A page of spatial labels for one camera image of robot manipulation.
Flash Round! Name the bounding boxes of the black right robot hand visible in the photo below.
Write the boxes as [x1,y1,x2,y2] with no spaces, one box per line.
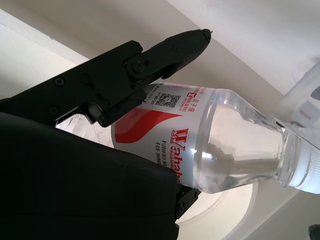
[0,28,212,240]

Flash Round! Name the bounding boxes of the clear water bottle red label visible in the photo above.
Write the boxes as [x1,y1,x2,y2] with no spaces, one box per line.
[55,81,320,196]

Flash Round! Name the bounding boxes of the clear plastic cup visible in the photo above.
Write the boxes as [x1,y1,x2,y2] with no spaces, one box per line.
[271,62,320,152]

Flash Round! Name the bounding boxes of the white round plate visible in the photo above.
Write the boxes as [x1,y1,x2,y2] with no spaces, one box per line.
[174,181,254,227]

